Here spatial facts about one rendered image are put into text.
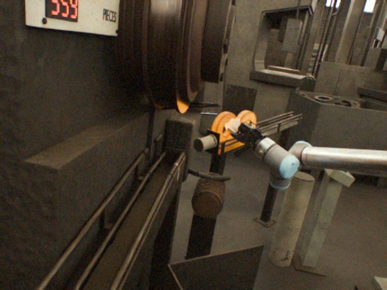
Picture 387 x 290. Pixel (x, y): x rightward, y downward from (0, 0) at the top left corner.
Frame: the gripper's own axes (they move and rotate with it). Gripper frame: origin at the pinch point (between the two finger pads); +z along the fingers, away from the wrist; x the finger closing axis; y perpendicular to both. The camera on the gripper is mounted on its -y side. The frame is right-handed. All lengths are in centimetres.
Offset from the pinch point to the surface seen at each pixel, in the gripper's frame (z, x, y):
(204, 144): -4.6, 16.5, -5.0
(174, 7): -20, 67, 46
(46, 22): -26, 93, 42
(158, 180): -19, 53, -3
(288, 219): -40, -29, -36
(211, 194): -21.2, 23.0, -16.7
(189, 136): -7.9, 32.6, 3.4
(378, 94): 16, -317, 2
